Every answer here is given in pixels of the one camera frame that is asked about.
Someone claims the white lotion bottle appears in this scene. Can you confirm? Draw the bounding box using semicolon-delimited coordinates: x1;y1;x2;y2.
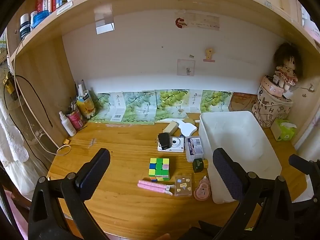
59;111;76;137

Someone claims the white cloud-shaped board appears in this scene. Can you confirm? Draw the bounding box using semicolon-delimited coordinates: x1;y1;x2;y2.
157;118;197;137

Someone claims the white plastic storage bin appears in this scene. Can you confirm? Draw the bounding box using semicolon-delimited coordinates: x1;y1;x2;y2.
199;111;282;204

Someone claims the yellow figure wall sticker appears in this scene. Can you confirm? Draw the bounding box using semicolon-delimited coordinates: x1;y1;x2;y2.
203;48;215;63

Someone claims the pink round box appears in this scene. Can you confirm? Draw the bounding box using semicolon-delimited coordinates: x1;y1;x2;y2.
261;75;284;98

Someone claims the pink round tape dispenser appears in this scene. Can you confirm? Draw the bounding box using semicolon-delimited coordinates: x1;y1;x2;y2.
194;176;211;201

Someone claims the red pen holder can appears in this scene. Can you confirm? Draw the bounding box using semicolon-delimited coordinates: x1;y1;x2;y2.
66;108;85;131

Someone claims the white cable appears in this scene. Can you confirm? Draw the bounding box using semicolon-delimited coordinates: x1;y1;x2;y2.
12;39;72;157

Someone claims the letter print canvas bag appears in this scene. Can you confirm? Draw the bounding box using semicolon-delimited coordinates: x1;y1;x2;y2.
252;86;293;128

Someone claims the clear floss pick box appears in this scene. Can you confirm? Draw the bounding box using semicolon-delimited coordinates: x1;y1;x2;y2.
184;136;204;163

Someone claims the brown printed cardboard piece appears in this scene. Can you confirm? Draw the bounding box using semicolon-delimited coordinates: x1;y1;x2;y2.
228;92;257;112

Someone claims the clear sticker card case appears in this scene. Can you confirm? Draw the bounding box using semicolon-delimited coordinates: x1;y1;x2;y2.
174;174;192;197

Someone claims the beige rectangular eraser block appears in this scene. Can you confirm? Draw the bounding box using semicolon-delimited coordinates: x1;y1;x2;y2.
163;121;179;135

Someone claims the black plug charger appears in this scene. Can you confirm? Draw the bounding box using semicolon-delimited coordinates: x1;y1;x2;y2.
158;132;171;150

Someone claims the green bottle with gold cap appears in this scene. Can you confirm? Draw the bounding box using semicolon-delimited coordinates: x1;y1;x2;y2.
193;158;208;173

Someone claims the pink sketch wall note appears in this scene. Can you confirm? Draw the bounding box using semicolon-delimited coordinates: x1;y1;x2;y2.
177;59;195;76

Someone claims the black cable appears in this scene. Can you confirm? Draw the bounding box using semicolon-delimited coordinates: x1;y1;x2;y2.
3;74;54;170

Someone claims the orange juice carton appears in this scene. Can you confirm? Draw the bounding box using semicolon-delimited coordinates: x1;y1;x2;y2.
77;84;95;120

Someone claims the multicolour puzzle cube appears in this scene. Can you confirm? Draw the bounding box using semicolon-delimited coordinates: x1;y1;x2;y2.
148;158;170;182

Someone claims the dark blue jar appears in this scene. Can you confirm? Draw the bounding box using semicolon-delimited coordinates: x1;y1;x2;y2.
20;14;31;40

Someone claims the brown haired doll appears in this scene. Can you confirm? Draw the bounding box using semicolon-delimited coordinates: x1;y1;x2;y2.
273;43;303;92

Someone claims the green grape printed cardboard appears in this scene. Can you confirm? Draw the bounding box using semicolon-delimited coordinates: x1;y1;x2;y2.
90;89;233;124

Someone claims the white children's digital camera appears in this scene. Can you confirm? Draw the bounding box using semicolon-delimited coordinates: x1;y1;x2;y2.
157;137;184;153

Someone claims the green tissue pack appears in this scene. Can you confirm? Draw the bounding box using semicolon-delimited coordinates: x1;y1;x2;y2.
270;119;297;141

